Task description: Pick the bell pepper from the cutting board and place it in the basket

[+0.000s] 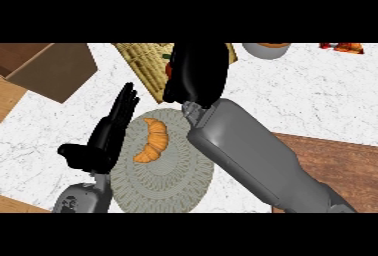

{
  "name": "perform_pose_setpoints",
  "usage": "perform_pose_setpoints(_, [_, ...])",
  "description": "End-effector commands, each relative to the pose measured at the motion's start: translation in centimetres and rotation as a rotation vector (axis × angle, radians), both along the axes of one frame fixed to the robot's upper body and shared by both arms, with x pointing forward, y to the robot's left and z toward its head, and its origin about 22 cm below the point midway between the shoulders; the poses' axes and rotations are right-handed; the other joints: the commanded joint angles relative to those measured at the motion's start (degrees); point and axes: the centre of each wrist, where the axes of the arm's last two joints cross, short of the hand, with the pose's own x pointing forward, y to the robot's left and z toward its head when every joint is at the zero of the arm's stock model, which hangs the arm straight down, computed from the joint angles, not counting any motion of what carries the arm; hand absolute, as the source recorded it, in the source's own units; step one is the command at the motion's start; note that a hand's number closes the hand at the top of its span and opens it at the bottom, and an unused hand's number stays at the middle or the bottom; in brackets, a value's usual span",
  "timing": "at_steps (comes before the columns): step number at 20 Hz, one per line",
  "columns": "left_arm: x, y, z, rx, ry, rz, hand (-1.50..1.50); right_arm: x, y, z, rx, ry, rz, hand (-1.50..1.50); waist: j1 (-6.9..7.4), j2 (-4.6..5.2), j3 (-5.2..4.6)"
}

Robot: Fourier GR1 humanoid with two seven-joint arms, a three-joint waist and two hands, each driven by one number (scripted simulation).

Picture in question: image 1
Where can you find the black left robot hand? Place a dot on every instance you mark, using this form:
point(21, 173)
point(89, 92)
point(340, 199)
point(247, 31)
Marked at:
point(106, 133)

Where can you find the red bell pepper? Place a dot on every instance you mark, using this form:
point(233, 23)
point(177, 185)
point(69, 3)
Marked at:
point(168, 69)

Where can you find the round grey woven placemat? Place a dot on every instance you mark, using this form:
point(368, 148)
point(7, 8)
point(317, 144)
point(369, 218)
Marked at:
point(162, 163)

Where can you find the orange croissant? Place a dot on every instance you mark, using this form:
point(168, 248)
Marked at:
point(154, 140)

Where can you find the open brown wooden drawer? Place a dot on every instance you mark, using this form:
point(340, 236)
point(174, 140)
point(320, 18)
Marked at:
point(44, 70)

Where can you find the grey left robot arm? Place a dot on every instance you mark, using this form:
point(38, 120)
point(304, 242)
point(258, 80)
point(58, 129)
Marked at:
point(84, 196)

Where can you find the red and orange object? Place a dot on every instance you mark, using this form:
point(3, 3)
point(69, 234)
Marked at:
point(344, 47)

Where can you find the brown wooden cutting board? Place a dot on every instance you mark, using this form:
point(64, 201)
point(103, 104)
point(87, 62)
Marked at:
point(334, 173)

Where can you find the grey bowl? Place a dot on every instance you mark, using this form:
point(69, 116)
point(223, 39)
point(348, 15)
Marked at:
point(266, 50)

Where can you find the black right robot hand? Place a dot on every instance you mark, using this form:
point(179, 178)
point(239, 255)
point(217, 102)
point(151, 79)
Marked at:
point(196, 73)

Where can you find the tan wicker basket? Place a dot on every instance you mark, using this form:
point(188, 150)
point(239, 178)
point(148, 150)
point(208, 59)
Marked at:
point(148, 66)

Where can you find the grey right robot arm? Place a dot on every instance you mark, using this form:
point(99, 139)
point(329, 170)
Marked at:
point(255, 156)

